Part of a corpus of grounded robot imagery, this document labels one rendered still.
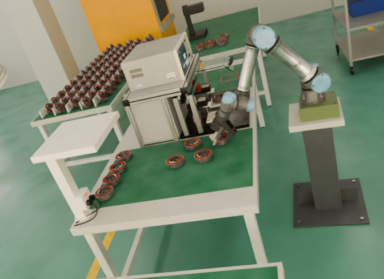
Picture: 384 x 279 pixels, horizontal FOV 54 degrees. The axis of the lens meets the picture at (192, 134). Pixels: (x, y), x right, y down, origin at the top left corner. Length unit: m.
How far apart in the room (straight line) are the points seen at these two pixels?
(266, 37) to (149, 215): 1.10
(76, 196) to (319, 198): 1.61
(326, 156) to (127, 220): 1.33
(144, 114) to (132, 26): 3.86
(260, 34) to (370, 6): 3.12
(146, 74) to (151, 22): 3.68
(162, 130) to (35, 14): 4.07
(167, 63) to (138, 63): 0.19
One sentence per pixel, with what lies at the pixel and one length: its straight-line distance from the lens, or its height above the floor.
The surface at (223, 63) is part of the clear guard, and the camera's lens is 2.76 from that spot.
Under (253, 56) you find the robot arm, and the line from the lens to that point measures 2.26.
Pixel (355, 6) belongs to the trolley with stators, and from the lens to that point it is 5.06.
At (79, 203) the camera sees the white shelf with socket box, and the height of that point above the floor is 0.86.
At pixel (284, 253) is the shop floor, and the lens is 2.63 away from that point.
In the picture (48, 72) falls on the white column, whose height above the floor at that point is 0.66.
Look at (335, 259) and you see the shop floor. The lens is 2.57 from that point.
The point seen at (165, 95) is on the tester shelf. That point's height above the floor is 1.09.
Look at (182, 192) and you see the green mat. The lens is 2.06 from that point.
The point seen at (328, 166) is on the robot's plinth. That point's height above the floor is 0.38.
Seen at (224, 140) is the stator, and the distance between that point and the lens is 2.34.
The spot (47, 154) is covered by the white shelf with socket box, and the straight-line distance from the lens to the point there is 1.94.
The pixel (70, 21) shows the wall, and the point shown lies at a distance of 8.73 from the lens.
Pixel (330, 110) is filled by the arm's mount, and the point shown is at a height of 0.80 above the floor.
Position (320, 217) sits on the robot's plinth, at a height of 0.02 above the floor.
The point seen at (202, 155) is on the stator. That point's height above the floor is 0.77.
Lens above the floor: 1.91
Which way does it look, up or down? 27 degrees down
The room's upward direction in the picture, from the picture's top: 18 degrees counter-clockwise
